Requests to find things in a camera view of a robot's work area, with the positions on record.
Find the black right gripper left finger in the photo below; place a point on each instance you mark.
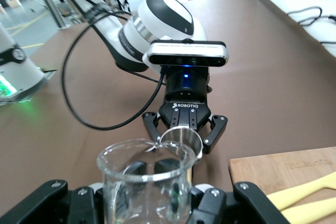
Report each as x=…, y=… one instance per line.
x=52, y=203

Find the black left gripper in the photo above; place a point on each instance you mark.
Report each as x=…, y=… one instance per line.
x=186, y=93

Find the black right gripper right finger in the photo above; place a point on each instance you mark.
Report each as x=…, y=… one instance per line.
x=236, y=208

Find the steel jigger measuring cup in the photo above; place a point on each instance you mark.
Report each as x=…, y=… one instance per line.
x=183, y=137

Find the clear glass beaker shaker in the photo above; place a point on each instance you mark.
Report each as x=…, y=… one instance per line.
x=147, y=195

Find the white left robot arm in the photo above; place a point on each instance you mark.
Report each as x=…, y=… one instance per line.
x=170, y=16

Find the wooden cutting board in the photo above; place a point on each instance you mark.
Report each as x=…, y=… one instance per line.
x=275, y=171

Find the yellow plastic knife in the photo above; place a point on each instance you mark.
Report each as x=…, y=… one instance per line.
x=302, y=190

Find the yellow plastic fork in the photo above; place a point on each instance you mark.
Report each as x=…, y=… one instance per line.
x=309, y=208

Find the brown table cover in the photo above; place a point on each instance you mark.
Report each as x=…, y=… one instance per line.
x=262, y=90

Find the white side table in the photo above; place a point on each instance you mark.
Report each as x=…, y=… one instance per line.
x=294, y=1

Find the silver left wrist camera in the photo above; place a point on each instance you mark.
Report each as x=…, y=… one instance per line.
x=183, y=51

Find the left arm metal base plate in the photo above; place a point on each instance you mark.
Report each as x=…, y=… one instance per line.
x=47, y=72

